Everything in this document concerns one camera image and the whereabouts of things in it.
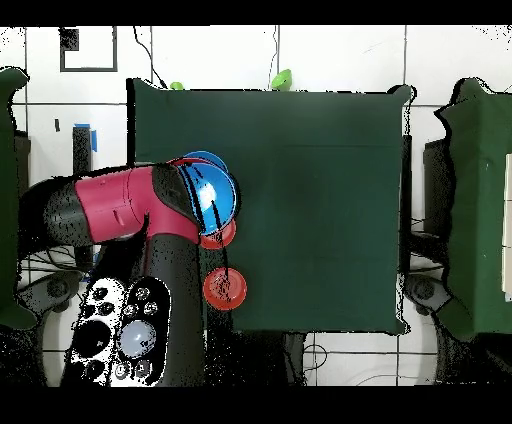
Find orange bowl with ringed bottom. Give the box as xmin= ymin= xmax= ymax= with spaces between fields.
xmin=199 ymin=218 xmax=238 ymax=251

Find large blue bowl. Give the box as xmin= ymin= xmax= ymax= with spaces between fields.
xmin=181 ymin=150 xmax=230 ymax=174
xmin=175 ymin=159 xmax=242 ymax=237

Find large orange bowl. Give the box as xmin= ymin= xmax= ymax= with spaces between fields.
xmin=167 ymin=156 xmax=211 ymax=168

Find dark green tablecloth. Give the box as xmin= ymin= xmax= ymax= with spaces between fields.
xmin=126 ymin=77 xmax=413 ymax=335
xmin=0 ymin=67 xmax=39 ymax=331
xmin=435 ymin=77 xmax=512 ymax=341

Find small plain orange bowl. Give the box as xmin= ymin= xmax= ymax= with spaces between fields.
xmin=202 ymin=266 xmax=248 ymax=312

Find green bowl on floor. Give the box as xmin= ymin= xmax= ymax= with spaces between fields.
xmin=269 ymin=68 xmax=293 ymax=91

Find blue tape strip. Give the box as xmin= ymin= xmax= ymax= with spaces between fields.
xmin=73 ymin=122 xmax=98 ymax=153

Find black metal stand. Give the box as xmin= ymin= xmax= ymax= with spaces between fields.
xmin=72 ymin=125 xmax=95 ymax=177

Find grey chair base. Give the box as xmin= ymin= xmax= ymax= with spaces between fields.
xmin=403 ymin=271 xmax=453 ymax=317

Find black chair base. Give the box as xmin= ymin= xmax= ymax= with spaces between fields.
xmin=17 ymin=269 xmax=85 ymax=321

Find dark square floor frame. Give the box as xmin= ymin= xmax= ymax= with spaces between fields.
xmin=59 ymin=25 xmax=119 ymax=73

